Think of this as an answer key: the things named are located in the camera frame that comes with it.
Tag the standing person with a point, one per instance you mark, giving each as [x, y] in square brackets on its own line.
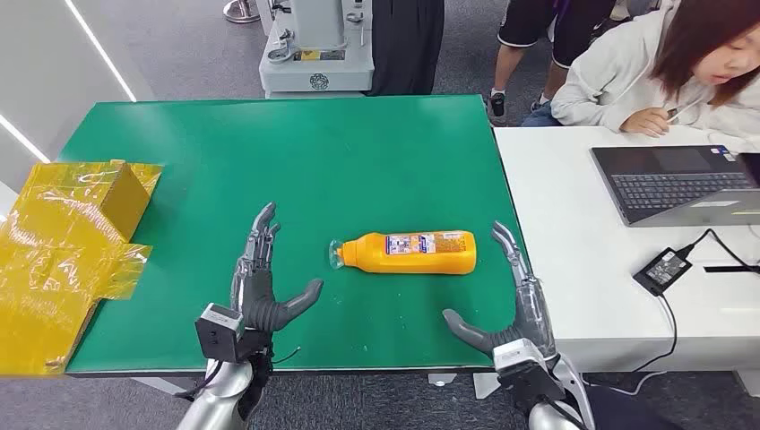
[406, 47]
[534, 24]

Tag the dark grey laptop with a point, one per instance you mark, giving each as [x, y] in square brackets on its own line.
[665, 190]

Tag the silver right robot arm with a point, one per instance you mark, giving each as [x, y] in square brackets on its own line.
[549, 418]

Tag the black flat strip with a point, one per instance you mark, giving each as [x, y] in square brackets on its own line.
[733, 269]

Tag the grey machine base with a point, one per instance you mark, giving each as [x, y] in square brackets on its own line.
[317, 65]

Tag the white table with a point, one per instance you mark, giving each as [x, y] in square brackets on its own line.
[570, 249]

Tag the white table foot bracket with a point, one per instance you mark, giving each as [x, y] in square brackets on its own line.
[486, 384]
[441, 380]

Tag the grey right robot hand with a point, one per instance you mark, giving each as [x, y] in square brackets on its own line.
[531, 314]

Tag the orange plastic bottle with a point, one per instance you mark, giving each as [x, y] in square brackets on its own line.
[415, 261]

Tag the seated person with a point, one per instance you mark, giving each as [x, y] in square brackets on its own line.
[611, 77]

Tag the chrome stanchion base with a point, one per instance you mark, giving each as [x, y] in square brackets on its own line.
[240, 11]

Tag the person's right hand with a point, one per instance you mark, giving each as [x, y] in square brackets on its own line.
[644, 123]

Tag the yellow taped cardboard box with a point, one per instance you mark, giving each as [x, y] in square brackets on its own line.
[53, 267]

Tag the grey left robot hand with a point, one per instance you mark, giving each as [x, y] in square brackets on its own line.
[258, 291]

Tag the green table mat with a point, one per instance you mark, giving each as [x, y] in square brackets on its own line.
[297, 166]

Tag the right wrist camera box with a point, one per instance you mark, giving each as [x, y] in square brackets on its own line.
[525, 371]

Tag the black power adapter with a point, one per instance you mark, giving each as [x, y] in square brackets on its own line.
[662, 272]

